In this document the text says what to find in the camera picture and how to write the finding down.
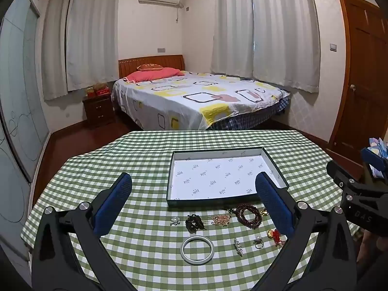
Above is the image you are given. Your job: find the gold chain ornament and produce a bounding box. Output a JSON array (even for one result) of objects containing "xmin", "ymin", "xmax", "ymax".
[{"xmin": 209, "ymin": 214, "xmax": 233, "ymax": 226}]

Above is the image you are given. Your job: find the white jade bangle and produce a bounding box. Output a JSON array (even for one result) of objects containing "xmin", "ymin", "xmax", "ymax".
[{"xmin": 180, "ymin": 235, "xmax": 214, "ymax": 264}]

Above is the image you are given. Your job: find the dark carved bead pendant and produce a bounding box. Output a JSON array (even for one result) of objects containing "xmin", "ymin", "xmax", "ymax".
[{"xmin": 185, "ymin": 214, "xmax": 208, "ymax": 233}]

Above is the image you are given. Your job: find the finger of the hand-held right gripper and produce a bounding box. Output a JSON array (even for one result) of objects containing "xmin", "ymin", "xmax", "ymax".
[
  {"xmin": 360, "ymin": 147, "xmax": 388, "ymax": 170},
  {"xmin": 326, "ymin": 160, "xmax": 356, "ymax": 190}
]

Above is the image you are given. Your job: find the white curtain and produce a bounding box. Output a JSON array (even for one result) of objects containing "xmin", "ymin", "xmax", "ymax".
[
  {"xmin": 66, "ymin": 0, "xmax": 120, "ymax": 92},
  {"xmin": 210, "ymin": 0, "xmax": 256, "ymax": 78},
  {"xmin": 40, "ymin": 0, "xmax": 78, "ymax": 101},
  {"xmin": 250, "ymin": 0, "xmax": 322, "ymax": 93}
]

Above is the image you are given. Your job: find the brown wooden door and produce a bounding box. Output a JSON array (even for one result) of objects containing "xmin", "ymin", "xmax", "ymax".
[{"xmin": 329, "ymin": 0, "xmax": 388, "ymax": 171}]

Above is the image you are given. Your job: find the pink pillow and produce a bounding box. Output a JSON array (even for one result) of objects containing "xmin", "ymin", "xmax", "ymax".
[{"xmin": 123, "ymin": 68, "xmax": 182, "ymax": 83}]

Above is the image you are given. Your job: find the white patterned bedsheet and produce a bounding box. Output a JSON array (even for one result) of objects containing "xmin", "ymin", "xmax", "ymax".
[{"xmin": 112, "ymin": 71, "xmax": 291, "ymax": 131}]

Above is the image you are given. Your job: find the dark red bead bracelet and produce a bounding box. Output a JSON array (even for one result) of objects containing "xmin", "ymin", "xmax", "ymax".
[{"xmin": 225, "ymin": 204, "xmax": 262, "ymax": 230}]

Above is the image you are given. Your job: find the shallow white-lined box tray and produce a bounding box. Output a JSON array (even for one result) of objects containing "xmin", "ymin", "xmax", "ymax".
[{"xmin": 166, "ymin": 147, "xmax": 289, "ymax": 211}]

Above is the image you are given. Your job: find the wooden bed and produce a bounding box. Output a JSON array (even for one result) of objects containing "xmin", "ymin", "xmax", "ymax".
[{"xmin": 112, "ymin": 55, "xmax": 291, "ymax": 131}]

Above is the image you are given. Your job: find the blue plaid bed skirt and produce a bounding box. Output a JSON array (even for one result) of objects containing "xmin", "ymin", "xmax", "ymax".
[{"xmin": 208, "ymin": 96, "xmax": 291, "ymax": 130}]

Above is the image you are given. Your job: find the blue patterned cloth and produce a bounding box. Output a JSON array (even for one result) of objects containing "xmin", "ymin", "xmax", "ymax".
[{"xmin": 368, "ymin": 137, "xmax": 388, "ymax": 179}]

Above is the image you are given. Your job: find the green checked tablecloth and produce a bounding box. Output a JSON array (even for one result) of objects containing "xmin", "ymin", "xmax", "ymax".
[{"xmin": 21, "ymin": 130, "xmax": 364, "ymax": 291}]

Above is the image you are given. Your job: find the glass sliding wardrobe door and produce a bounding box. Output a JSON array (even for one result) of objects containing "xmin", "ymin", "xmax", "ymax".
[{"xmin": 0, "ymin": 0, "xmax": 51, "ymax": 263}]

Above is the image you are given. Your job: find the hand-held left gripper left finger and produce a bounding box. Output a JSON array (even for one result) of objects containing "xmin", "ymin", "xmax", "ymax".
[{"xmin": 32, "ymin": 172, "xmax": 143, "ymax": 291}]

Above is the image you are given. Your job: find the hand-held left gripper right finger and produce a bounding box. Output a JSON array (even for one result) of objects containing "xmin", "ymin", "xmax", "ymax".
[{"xmin": 251, "ymin": 171, "xmax": 364, "ymax": 291}]

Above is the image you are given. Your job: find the dark wooden nightstand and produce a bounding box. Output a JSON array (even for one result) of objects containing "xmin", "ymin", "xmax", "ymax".
[{"xmin": 82, "ymin": 94, "xmax": 116, "ymax": 128}]

